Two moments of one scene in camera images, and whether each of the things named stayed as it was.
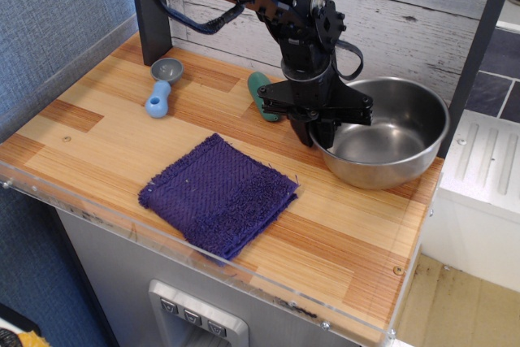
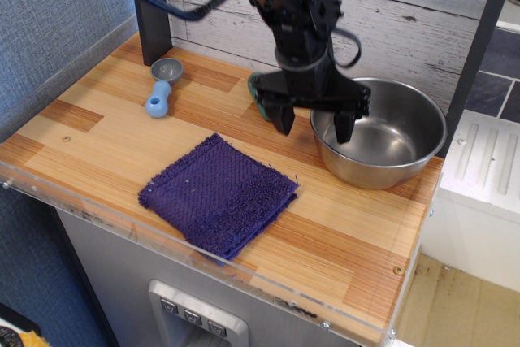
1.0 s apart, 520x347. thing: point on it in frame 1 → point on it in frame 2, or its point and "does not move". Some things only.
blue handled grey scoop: (164, 71) does not move
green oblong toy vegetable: (255, 81) does not move
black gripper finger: (302, 129) → (281, 116)
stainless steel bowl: (409, 123) does not move
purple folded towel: (218, 197) does not move
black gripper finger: (326, 129) → (344, 123)
